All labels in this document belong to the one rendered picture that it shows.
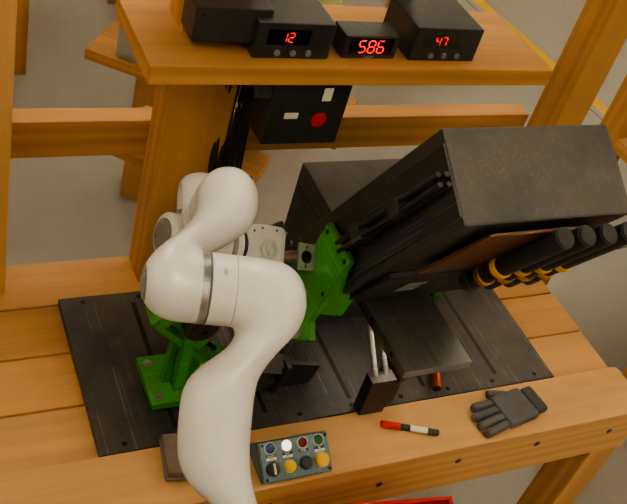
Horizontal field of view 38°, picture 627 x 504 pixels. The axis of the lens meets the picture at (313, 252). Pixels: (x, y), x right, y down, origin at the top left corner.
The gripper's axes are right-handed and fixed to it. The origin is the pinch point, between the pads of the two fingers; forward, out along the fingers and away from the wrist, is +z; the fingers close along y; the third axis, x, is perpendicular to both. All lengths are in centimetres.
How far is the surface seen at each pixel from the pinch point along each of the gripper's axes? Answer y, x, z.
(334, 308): -9.7, -4.2, 7.7
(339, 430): -34.8, 0.2, 15.9
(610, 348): -7, 64, 222
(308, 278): -4.1, -1.1, 2.8
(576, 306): 10, 81, 223
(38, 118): 23, 32, -44
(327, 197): 13.9, 2.1, 8.8
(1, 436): -40, 28, -45
